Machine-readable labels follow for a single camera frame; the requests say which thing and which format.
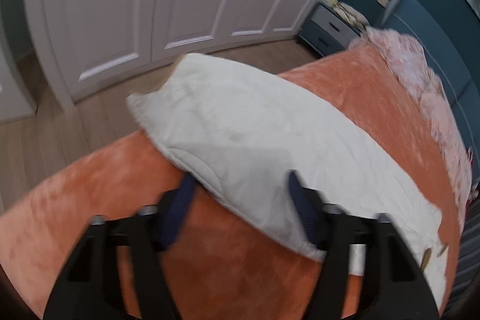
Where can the orange plush bed blanket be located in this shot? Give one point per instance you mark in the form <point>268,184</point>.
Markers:
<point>221,267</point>

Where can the blue upholstered headboard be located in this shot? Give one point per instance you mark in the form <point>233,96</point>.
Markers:
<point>409,17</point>

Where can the grey striped curtain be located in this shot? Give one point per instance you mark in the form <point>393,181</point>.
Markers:
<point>468,261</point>

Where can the clutter on bedside table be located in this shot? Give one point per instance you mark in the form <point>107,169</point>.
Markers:
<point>348,14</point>

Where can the cream quilted jacket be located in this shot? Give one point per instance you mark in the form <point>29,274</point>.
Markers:
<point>240,131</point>

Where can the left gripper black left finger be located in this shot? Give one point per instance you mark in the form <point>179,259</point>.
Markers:
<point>116,257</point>

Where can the pink floral duvet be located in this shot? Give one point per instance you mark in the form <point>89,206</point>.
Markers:
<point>405,58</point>

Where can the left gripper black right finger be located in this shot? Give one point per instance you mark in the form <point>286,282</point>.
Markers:
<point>392,285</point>

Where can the blue bedside table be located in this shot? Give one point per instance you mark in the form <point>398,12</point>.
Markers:
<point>324,32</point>

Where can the red plush toys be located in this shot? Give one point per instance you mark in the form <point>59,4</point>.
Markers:
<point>473,194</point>

